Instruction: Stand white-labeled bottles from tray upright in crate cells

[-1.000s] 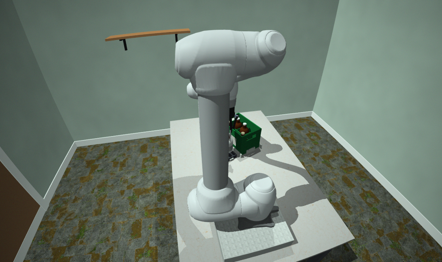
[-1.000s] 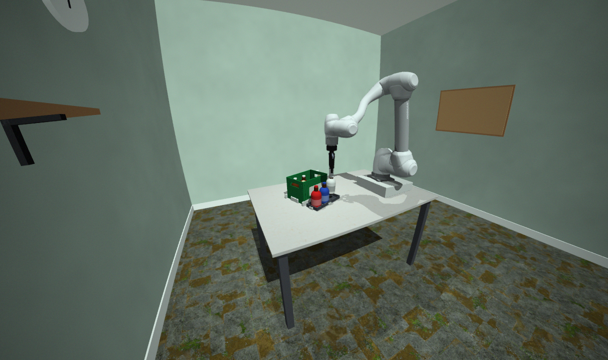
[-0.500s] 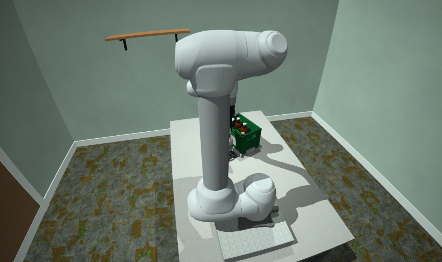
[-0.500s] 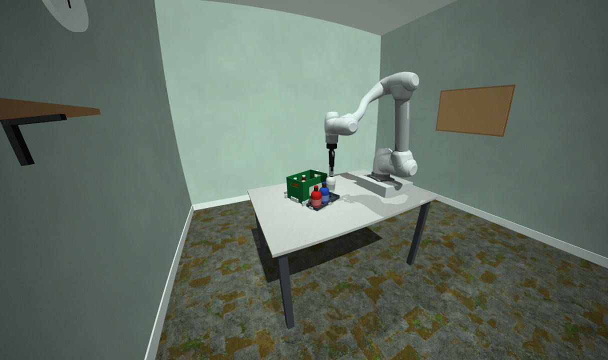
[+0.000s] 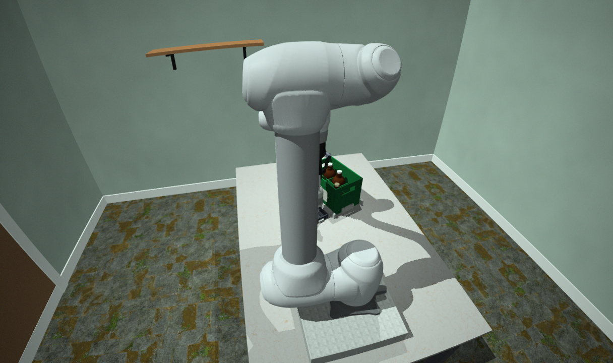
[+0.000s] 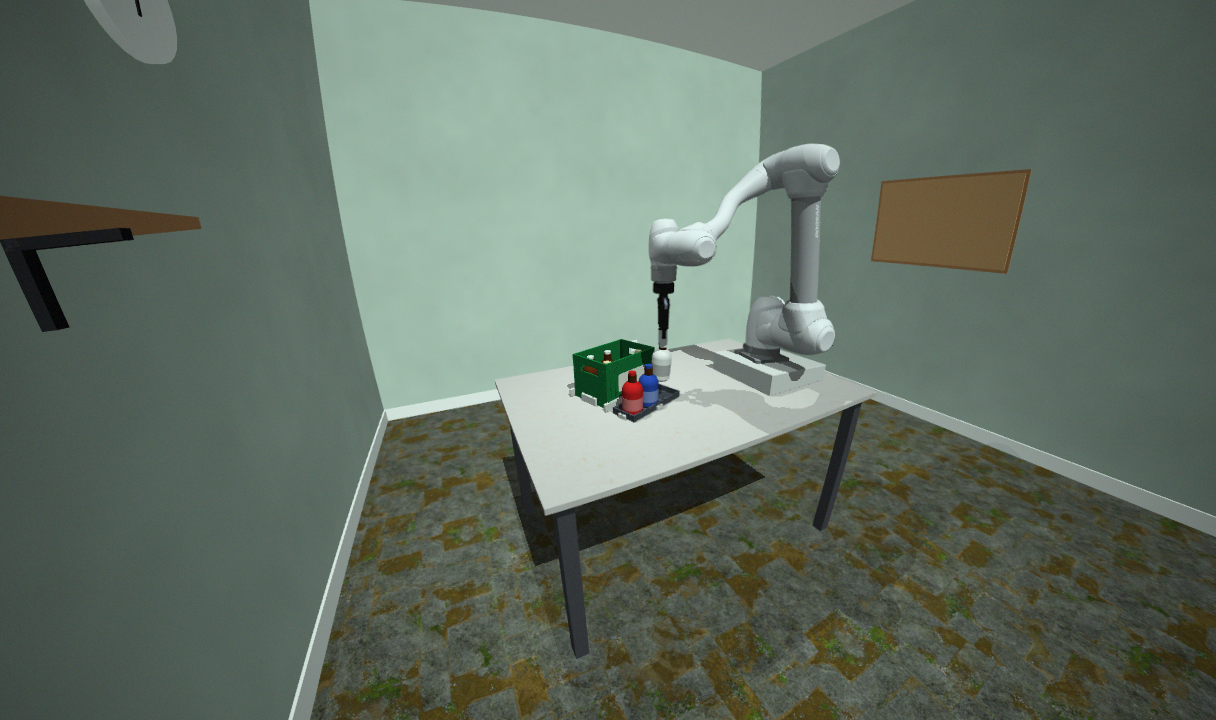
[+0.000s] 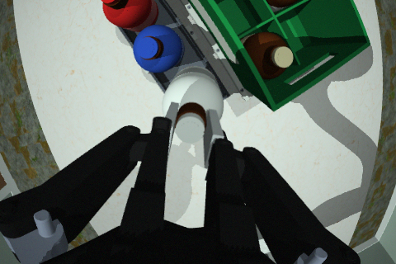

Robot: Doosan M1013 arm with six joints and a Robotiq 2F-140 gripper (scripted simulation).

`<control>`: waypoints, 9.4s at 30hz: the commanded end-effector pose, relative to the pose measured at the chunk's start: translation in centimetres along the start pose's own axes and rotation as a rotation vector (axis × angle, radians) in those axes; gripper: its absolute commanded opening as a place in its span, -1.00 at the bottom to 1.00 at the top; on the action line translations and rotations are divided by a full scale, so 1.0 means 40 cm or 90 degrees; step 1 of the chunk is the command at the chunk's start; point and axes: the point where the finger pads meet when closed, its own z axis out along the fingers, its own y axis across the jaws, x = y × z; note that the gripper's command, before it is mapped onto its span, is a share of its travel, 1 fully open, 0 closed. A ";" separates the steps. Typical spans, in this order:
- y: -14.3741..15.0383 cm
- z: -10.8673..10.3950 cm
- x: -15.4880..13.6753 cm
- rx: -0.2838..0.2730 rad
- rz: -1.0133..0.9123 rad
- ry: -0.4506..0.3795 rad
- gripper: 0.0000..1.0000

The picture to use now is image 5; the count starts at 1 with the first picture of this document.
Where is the brown bottle with white cap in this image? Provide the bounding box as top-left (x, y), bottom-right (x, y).
top-left (332, 170), bottom-right (345, 186)
top-left (323, 163), bottom-right (336, 179)

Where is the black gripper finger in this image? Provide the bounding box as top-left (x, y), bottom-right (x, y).
top-left (319, 153), bottom-right (331, 186)

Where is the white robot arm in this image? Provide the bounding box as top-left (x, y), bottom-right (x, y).
top-left (242, 41), bottom-right (402, 319)

